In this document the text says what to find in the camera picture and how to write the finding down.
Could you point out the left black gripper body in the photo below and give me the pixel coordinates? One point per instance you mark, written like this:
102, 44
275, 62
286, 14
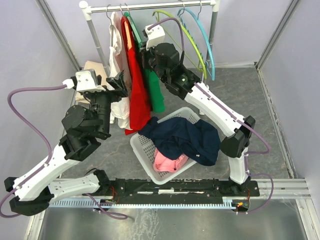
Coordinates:
101, 101

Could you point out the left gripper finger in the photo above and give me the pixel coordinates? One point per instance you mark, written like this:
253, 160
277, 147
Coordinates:
117, 82
117, 94

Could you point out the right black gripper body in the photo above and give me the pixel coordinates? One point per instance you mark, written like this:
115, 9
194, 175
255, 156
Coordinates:
149, 61

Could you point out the green t shirt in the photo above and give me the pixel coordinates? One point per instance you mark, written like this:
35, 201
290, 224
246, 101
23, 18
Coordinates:
151, 82

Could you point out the mint green hanger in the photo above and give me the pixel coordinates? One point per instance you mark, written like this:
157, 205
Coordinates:
134, 28

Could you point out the yellow green hanger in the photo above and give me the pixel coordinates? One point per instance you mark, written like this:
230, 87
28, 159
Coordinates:
201, 66

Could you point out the teal blue hanger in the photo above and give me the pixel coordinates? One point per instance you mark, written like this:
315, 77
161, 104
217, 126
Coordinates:
205, 37

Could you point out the navy blue t shirt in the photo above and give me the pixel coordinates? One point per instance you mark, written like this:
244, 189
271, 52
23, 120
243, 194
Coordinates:
177, 136

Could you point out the pink t shirt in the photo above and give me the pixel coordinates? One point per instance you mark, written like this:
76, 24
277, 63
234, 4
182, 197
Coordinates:
164, 164

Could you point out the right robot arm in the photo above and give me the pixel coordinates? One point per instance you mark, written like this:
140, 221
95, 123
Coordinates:
167, 63

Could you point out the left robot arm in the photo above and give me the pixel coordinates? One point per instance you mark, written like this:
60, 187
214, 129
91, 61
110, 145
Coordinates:
85, 128

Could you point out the white t shirt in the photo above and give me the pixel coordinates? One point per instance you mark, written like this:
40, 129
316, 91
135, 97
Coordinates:
118, 62

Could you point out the orange hanger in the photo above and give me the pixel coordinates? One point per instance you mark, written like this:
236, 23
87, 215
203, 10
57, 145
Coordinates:
127, 31

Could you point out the red t shirt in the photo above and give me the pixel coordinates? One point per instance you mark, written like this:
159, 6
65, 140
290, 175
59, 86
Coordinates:
140, 106

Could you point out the grey hanger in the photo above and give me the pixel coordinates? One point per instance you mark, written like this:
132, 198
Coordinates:
112, 31

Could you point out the folded beige cloth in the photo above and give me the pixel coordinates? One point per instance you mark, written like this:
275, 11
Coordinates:
99, 69

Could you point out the silver clothes rack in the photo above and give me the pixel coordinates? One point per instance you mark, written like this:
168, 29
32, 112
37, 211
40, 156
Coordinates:
88, 10

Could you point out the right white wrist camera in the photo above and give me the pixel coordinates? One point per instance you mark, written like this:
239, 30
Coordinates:
155, 35

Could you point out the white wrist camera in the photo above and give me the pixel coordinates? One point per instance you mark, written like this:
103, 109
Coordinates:
155, 35
85, 81

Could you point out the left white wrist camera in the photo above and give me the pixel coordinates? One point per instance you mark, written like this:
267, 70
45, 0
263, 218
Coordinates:
85, 81

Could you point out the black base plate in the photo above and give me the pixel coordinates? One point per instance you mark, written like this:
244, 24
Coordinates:
178, 191

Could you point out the light blue cable duct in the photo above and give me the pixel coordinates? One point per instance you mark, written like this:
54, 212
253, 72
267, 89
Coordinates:
87, 202

